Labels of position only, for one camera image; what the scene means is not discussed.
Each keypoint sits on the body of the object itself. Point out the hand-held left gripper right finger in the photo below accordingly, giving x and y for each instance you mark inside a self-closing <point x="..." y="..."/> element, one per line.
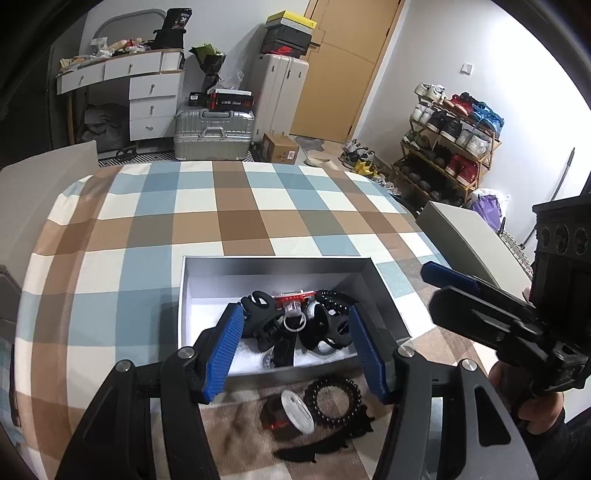
<point x="369" y="357"/>

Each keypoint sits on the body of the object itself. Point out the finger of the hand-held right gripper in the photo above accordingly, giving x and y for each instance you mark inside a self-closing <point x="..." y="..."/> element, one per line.
<point x="471" y="314"/>
<point x="450" y="276"/>

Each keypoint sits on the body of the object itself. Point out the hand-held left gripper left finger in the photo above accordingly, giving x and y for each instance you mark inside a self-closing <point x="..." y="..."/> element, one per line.
<point x="226" y="353"/>

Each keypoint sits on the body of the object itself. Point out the black hair claw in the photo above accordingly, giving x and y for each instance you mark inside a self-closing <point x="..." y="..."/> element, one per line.
<point x="323" y="334"/>
<point x="263" y="318"/>

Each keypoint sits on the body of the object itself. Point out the black scrunchie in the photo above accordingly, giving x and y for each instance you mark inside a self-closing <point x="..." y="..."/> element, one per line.
<point x="284" y="355"/>

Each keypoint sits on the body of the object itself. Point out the small red hair clip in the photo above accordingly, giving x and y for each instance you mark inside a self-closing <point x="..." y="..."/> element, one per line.
<point x="291" y="299"/>

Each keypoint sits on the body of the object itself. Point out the silver cardboard box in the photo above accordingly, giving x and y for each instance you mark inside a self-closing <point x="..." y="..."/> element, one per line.
<point x="277" y="272"/>

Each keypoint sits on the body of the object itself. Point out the long black hair clip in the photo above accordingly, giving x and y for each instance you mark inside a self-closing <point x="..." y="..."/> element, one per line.
<point x="323" y="445"/>

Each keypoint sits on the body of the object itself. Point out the person's right forearm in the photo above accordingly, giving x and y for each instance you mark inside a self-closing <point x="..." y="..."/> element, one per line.
<point x="570" y="454"/>

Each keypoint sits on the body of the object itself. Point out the person's right hand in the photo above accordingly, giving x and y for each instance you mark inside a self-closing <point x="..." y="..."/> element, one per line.
<point x="538" y="411"/>

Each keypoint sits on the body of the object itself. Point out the grey upholstered seat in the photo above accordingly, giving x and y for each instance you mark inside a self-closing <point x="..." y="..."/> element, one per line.
<point x="466" y="240"/>

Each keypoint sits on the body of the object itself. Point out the purple bag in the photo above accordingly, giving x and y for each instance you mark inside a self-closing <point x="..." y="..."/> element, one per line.
<point x="489" y="210"/>

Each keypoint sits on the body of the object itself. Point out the thin black curved rod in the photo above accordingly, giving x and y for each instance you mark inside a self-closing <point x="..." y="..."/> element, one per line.
<point x="558" y="184"/>

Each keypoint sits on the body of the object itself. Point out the bamboo shoe rack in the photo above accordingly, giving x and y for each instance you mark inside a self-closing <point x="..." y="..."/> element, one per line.
<point x="489" y="152"/>

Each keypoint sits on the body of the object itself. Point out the pile of loose shoes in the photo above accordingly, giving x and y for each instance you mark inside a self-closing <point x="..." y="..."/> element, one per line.
<point x="362" y="161"/>

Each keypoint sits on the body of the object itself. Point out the checkered tablecloth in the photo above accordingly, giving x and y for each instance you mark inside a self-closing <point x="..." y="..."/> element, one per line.
<point x="240" y="207"/>

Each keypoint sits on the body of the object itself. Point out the wooden shoe rack with shoes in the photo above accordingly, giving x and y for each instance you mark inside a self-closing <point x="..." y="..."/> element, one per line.
<point x="457" y="129"/>

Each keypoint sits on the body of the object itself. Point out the beige slippers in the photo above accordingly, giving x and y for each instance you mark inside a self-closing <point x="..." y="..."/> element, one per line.
<point x="317" y="161"/>

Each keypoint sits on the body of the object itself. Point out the brown cardboard box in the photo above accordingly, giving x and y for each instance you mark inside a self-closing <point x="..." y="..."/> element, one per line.
<point x="279" y="150"/>

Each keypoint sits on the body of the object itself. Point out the silver ribbed suitcase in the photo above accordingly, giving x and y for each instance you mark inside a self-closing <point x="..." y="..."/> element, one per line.
<point x="212" y="136"/>

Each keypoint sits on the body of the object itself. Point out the wooden door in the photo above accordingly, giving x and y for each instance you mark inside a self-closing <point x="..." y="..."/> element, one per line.
<point x="341" y="83"/>

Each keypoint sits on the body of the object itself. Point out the white upright suitcase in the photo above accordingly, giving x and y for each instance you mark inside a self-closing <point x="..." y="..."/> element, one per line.
<point x="277" y="97"/>

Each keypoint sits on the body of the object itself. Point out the black box with red stripe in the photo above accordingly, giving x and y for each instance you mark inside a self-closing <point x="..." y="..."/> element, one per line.
<point x="231" y="100"/>

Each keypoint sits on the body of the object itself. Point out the small black box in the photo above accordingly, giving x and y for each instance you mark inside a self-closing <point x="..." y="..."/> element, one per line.
<point x="197" y="99"/>

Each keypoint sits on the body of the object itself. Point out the white desk with drawers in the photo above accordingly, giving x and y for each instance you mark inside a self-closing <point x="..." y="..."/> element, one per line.
<point x="152" y="106"/>

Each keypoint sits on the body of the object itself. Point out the dark bag under desk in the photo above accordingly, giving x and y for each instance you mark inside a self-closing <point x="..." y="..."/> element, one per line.
<point x="104" y="124"/>

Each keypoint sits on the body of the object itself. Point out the black and red shoe box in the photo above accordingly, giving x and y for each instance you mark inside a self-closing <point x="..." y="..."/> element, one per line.
<point x="284" y="48"/>

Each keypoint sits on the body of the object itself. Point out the black wrapped flower bouquet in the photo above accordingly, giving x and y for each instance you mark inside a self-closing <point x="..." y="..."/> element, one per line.
<point x="210" y="64"/>

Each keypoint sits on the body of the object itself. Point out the yellow lid shoe box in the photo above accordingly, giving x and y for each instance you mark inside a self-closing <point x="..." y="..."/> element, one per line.
<point x="291" y="21"/>

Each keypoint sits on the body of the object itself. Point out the desk clutter pile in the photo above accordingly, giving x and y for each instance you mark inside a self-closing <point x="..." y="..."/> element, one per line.
<point x="106" y="50"/>

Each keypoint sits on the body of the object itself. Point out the black paper bag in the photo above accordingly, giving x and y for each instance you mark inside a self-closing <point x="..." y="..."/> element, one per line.
<point x="171" y="30"/>

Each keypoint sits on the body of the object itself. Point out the grey arched mirror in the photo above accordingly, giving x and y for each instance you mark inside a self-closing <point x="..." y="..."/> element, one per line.
<point x="127" y="23"/>

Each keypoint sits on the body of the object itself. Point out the white light switch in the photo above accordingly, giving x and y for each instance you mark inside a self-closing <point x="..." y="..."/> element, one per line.
<point x="467" y="68"/>

